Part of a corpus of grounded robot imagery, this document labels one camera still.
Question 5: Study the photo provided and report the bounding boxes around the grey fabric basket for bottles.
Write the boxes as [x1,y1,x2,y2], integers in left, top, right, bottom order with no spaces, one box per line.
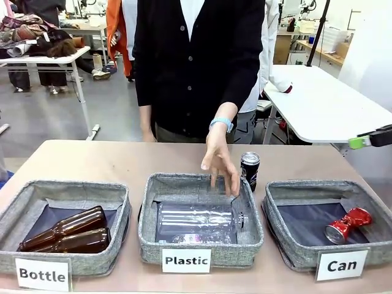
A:
[0,179,133,278]

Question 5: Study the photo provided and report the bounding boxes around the pile of clothes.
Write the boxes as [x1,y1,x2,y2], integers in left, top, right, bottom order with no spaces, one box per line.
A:
[0,13,85,59]

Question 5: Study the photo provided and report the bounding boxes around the person's left forearm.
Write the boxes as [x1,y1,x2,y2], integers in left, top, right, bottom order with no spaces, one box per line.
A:
[210,102,239,126]

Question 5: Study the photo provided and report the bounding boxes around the white Can sign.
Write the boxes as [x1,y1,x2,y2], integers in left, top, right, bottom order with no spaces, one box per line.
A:
[315,249,369,282]

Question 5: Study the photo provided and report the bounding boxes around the person in orange jacket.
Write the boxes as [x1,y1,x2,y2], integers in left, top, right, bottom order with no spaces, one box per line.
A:
[105,0,137,83]

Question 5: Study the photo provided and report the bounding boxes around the person's left hand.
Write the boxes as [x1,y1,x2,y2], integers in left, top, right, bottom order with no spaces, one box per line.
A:
[200,128,241,197]

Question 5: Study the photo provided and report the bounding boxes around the brown glass bottle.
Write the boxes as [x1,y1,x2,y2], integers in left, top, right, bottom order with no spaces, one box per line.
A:
[23,205,108,246]
[18,227,112,254]

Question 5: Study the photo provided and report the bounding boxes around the grey fabric basket for cans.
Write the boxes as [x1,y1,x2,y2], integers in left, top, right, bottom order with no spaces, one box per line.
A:
[262,179,392,272]

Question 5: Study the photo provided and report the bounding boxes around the person in white jacket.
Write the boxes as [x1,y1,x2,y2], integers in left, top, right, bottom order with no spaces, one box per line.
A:
[237,0,295,145]

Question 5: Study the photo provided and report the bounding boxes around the grey fabric basket for plastic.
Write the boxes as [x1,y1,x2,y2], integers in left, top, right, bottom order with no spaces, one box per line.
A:
[137,172,265,270]

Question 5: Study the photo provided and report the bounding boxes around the light wooden desk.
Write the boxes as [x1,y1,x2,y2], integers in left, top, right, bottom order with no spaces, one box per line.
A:
[59,20,108,66]

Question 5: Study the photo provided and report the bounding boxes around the light blue wrist watch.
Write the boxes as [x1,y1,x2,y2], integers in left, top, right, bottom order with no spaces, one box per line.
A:
[209,117,234,133]

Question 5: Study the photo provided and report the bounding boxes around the person in black cardigan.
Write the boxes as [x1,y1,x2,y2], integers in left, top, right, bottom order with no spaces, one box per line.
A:
[134,0,266,145]

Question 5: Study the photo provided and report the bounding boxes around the white Plastic sign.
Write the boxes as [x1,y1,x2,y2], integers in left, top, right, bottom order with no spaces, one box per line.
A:
[161,247,212,274]

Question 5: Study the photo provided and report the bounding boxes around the wooden workbench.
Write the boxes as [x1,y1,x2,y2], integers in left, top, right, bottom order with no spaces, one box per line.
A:
[274,30,344,68]

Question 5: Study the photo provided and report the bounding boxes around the black drink can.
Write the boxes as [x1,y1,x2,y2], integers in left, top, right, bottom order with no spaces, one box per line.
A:
[239,152,261,193]

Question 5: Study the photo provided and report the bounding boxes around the clear plastic storage boxes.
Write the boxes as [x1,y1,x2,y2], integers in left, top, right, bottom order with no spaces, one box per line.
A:
[321,26,356,47]

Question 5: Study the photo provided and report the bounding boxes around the large clear plastic bottle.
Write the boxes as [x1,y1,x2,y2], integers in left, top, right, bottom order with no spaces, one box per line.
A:
[156,202,246,239]

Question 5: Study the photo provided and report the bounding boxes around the large white rounded table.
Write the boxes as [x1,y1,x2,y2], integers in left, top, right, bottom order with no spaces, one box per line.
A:
[262,64,392,145]

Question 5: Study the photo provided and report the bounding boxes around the white sneaker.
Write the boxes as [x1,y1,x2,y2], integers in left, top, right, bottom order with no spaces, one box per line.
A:
[91,69,111,81]

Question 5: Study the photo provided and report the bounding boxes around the black stand pole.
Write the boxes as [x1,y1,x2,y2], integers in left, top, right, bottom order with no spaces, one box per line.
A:
[306,0,331,67]

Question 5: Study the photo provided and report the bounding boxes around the crushed red soda can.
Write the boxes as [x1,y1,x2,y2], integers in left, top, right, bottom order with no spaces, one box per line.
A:
[324,207,373,245]

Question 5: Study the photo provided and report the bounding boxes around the person's right forearm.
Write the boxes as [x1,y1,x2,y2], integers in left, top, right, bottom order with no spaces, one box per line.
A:
[138,105,153,134]

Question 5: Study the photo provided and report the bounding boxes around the white table with clothes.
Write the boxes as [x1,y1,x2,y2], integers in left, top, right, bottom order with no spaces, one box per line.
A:
[0,45,102,141]

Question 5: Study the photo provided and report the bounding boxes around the white Bottle sign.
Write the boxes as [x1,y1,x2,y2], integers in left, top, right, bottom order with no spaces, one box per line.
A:
[14,257,73,292]

